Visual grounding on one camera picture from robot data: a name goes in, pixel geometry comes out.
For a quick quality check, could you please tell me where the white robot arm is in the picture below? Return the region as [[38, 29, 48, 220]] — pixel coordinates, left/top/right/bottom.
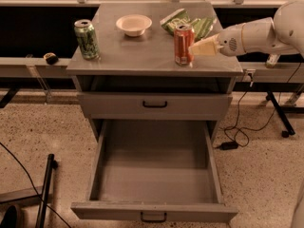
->
[[189, 0, 304, 57]]

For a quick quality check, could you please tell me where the black shoe tip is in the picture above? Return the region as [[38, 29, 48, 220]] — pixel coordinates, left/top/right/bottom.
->
[[0, 205, 22, 228]]

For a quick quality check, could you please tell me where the grey metal rail shelf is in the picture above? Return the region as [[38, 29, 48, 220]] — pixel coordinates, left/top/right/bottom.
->
[[0, 57, 70, 78]]

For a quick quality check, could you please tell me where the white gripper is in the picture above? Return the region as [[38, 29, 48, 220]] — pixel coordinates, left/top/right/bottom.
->
[[189, 24, 245, 56]]

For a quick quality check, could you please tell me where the black power adapter with cable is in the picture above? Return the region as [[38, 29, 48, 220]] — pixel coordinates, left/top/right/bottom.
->
[[216, 86, 275, 150]]

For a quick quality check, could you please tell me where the black tape measure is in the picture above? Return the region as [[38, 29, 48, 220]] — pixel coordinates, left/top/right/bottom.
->
[[44, 52, 59, 65]]

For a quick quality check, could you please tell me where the green soda can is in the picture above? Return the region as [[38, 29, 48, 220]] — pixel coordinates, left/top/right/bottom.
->
[[74, 19, 100, 60]]

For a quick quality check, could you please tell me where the black floor cable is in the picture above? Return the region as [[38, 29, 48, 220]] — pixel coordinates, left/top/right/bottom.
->
[[0, 142, 73, 228]]

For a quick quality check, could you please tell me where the clear plastic bottle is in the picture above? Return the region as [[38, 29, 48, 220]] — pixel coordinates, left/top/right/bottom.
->
[[265, 54, 279, 68]]

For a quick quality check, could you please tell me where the grey drawer cabinet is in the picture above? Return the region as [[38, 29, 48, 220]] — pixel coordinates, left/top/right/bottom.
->
[[66, 2, 244, 144]]

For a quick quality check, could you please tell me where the open grey bottom drawer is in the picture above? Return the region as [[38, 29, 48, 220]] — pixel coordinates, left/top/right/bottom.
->
[[71, 120, 238, 223]]

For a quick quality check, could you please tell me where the red coke can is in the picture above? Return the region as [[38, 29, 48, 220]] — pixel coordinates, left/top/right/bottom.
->
[[174, 24, 195, 66]]

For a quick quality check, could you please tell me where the black metal stand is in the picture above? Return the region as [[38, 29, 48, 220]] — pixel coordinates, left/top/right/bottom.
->
[[0, 154, 58, 228]]

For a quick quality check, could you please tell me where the closed grey middle drawer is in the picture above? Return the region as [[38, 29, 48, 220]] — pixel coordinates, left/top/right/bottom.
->
[[78, 92, 232, 121]]

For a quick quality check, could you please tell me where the green chip bag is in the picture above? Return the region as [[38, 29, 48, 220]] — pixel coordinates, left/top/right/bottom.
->
[[160, 9, 217, 41]]

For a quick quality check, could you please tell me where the white bowl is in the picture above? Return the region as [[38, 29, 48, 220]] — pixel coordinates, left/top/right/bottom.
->
[[116, 14, 152, 37]]

